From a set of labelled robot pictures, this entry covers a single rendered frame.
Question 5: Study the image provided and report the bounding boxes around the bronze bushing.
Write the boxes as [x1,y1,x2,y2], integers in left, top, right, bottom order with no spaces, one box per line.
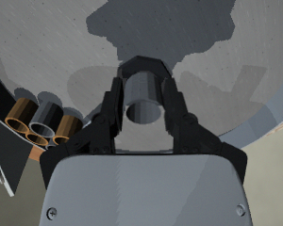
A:
[5,98,39,134]
[53,115,83,145]
[25,130,50,146]

